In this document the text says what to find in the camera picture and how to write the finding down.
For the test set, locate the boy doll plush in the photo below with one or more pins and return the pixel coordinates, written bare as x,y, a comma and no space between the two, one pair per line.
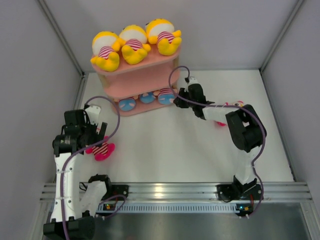
165,96
147,97
127,104

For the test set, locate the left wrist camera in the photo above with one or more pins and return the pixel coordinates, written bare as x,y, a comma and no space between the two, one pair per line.
93,112

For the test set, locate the white pink bear plush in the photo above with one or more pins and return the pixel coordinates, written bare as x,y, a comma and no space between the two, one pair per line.
236,103
101,153

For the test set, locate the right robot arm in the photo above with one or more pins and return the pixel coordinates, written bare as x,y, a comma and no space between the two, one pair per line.
247,134

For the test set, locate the aluminium front rail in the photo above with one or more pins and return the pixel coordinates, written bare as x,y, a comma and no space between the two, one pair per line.
208,191

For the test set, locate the white slotted cable duct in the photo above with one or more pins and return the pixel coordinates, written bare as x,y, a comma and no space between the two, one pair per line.
130,207

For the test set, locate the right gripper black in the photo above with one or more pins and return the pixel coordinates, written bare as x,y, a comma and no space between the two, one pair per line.
180,104

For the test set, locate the yellow frog plush toy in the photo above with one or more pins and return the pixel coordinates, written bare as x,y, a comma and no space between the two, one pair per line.
161,32

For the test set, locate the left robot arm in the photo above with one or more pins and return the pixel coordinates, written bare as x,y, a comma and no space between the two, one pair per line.
73,215

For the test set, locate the boy doll plush in shelf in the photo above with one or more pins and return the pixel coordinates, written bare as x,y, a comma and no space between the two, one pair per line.
127,104

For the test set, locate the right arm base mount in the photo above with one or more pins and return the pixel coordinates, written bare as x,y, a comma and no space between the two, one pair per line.
232,192

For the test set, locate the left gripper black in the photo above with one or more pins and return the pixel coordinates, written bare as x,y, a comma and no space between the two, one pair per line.
95,137

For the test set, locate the pink three-tier shelf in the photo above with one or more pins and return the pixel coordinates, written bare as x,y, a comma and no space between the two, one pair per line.
150,75

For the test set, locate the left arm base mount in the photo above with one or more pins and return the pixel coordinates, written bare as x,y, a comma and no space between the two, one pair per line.
116,189

